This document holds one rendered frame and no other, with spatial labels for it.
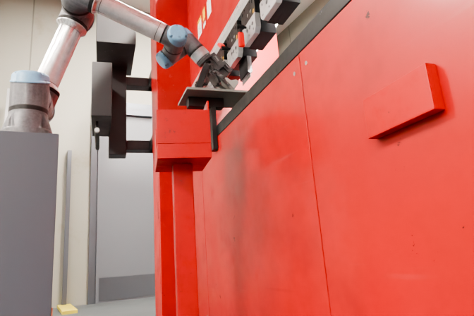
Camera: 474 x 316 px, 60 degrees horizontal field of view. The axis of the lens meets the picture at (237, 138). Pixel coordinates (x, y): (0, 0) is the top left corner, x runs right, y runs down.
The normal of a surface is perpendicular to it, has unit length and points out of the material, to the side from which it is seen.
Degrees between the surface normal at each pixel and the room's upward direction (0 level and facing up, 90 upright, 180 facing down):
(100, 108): 90
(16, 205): 90
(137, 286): 90
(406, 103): 90
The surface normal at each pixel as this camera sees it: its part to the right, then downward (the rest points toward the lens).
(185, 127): 0.22, -0.28
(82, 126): 0.44, -0.27
